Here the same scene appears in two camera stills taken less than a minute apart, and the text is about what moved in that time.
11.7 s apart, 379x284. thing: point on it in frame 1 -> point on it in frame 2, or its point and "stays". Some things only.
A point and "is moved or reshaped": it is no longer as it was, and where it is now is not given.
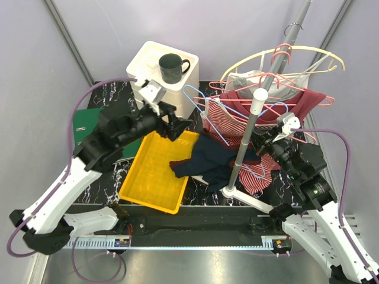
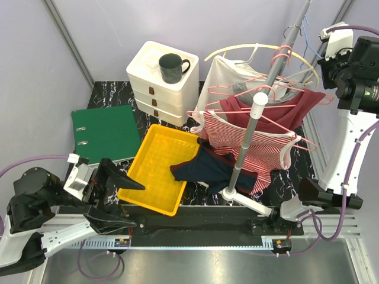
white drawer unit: x=144 y=65 stays
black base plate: x=193 y=226 stays
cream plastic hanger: x=306 y=48 -> x=257 y=45
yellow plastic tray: x=150 y=180 stays
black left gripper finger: x=175 y=122 -> x=112 y=174
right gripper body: x=272 y=148 -> x=330 y=67
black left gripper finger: x=175 y=128 -> x=103 y=222
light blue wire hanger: x=185 y=88 -> x=306 y=38
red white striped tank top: x=233 y=128 is moved or reshaped
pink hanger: x=197 y=98 -> x=278 y=85
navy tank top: x=212 y=161 is moved or reshaped
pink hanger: x=233 y=112 -> x=313 y=148
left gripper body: x=161 y=125 -> x=94 y=191
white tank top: x=286 y=85 -> x=221 y=73
